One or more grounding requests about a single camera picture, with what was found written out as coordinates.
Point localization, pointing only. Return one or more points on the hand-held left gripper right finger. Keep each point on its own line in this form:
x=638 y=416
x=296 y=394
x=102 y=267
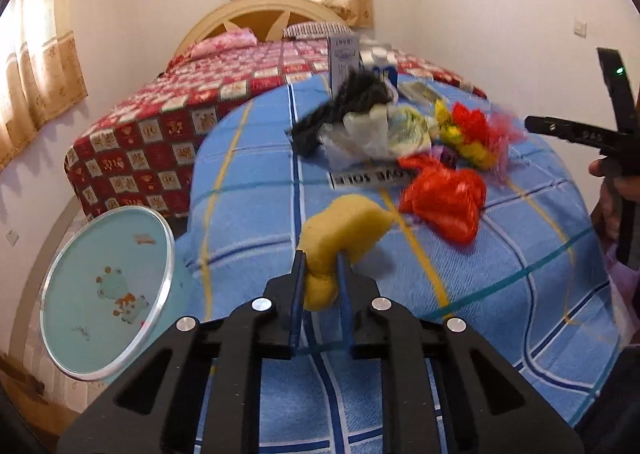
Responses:
x=344 y=294

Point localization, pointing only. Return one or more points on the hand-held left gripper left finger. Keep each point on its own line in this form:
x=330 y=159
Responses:
x=298 y=284

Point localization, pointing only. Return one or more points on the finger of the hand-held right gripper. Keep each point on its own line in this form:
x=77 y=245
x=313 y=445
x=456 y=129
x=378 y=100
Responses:
x=565 y=131

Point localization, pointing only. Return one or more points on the yellow sponge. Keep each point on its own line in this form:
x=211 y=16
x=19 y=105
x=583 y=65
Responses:
x=340 y=229

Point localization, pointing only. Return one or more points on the yellow printed plastic bag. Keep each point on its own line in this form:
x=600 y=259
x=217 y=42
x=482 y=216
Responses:
x=407 y=131

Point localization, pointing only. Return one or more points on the teal cartoon print bin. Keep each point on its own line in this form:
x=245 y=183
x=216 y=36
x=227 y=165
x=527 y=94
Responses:
x=100 y=284

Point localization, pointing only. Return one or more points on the person's right hand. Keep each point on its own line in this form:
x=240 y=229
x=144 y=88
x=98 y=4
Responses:
x=607 y=204

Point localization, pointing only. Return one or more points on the red net bag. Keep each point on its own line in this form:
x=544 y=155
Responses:
x=477 y=126

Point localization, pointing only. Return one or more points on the blue plaid blanket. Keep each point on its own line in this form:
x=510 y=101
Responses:
x=240 y=214

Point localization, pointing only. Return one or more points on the yellow plastic wrapper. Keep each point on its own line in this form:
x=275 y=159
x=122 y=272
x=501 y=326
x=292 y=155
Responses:
x=447 y=131

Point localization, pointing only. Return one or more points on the small purple plastic bag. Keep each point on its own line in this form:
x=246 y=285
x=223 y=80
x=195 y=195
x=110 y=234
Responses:
x=442 y=156

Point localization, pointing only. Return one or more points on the red plastic bag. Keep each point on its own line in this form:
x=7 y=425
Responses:
x=442 y=199

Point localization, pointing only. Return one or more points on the clear packet with dark contents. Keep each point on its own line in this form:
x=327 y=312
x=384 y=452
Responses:
x=420 y=93

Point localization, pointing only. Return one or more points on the clear plastic bag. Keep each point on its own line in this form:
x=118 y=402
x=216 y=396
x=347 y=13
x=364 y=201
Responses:
x=357 y=136

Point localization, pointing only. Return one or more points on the black plastic bag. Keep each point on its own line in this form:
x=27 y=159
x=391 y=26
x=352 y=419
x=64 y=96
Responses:
x=325 y=116

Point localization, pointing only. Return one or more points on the blue milk carton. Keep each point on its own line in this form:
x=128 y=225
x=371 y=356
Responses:
x=387 y=69

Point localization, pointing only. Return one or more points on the red patchwork bed quilt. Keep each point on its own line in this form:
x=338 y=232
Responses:
x=150 y=134

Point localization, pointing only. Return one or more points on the grey drink carton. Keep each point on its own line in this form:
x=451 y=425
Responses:
x=344 y=61

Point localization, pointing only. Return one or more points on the pink floral pillow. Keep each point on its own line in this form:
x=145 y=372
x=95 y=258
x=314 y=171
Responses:
x=222 y=43

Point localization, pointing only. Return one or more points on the striped pillow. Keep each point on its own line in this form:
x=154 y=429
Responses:
x=315 y=29

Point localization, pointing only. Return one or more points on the cream wooden headboard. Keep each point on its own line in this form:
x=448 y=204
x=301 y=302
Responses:
x=210 y=21

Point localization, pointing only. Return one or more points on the beige side window curtain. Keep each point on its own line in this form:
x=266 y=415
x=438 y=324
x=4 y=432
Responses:
x=40 y=74

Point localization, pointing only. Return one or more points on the white wall switch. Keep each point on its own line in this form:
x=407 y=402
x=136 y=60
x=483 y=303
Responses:
x=580 y=29

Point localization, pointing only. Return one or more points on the white wall socket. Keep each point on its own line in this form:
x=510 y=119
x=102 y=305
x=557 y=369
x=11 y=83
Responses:
x=11 y=235

